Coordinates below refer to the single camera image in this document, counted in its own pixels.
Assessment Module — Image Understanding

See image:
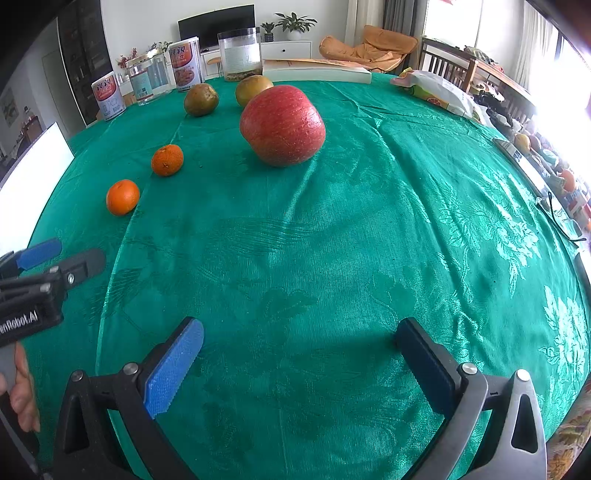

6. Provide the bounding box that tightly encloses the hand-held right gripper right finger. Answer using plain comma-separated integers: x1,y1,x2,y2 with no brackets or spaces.
394,316,548,480

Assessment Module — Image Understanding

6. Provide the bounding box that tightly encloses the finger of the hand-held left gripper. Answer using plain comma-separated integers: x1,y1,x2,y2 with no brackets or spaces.
0,239,63,278
46,249,107,291

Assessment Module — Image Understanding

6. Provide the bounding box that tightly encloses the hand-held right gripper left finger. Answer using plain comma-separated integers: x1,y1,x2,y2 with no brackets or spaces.
54,316,205,480

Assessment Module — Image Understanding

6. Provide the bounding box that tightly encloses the smooth tangerine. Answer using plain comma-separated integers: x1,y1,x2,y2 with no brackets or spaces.
106,179,141,217

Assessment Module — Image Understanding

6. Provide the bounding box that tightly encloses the white cardboard box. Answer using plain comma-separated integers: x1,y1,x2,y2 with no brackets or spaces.
0,121,75,195

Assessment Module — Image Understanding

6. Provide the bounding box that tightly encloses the bumpy tangerine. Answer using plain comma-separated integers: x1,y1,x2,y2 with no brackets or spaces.
151,144,185,177

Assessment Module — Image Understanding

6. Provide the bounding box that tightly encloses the greenish orange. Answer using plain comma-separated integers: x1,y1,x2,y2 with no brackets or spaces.
235,75,274,108
184,82,220,117

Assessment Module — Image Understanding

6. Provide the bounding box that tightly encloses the red apple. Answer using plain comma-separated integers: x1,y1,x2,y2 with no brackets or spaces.
239,85,327,168

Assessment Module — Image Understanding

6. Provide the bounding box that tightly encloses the person's left hand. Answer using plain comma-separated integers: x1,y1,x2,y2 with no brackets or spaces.
0,344,41,433

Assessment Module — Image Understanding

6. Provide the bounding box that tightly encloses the green tablecloth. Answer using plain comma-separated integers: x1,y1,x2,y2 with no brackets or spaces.
28,71,591,480

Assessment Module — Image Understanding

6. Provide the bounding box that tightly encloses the floral cushion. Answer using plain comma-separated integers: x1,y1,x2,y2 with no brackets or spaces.
545,406,591,480

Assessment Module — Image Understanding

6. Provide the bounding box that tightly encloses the printed tin can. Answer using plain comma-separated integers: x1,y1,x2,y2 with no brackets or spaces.
168,36,203,92
91,71,127,122

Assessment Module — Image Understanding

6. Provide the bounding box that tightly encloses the clear glass jar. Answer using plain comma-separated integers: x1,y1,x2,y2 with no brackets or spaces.
126,48,172,107

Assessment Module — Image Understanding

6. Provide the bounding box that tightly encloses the dark display cabinet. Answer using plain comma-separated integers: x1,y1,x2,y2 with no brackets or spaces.
58,0,114,127

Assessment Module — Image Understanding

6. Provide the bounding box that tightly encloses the dark tablet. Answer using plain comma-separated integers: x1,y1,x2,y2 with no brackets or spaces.
493,137,555,195

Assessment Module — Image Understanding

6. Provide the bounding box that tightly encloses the fruit basket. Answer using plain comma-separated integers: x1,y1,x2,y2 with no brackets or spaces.
512,131,578,195

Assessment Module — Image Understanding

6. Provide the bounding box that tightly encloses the clear jar with black lid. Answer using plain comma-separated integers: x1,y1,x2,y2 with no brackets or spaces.
217,27,263,82

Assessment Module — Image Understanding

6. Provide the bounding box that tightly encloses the black television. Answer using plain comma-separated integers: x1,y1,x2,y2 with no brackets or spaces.
178,4,256,51

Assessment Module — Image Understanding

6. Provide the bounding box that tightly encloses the white snack bag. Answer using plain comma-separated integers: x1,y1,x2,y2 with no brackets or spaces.
390,69,481,121

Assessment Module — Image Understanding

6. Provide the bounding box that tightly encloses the white television cabinet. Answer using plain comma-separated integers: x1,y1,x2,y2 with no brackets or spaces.
199,41,312,77

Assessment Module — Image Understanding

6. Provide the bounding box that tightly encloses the white book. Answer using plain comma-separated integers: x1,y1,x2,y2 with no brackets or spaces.
262,58,373,84

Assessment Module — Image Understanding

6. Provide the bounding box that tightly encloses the large green potted plant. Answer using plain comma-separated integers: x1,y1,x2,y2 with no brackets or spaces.
274,12,318,41

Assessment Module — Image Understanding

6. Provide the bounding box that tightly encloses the orange lounge chair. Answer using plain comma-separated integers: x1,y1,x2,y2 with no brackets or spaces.
320,25,419,75

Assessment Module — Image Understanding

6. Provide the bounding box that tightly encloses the white curtain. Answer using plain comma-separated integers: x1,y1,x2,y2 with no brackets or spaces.
512,4,561,88

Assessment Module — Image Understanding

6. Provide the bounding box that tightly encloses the grey curtain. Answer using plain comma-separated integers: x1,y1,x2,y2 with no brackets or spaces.
383,0,416,35

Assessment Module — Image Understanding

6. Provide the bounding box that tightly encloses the thin black cable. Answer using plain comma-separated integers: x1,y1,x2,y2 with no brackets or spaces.
538,194,587,243

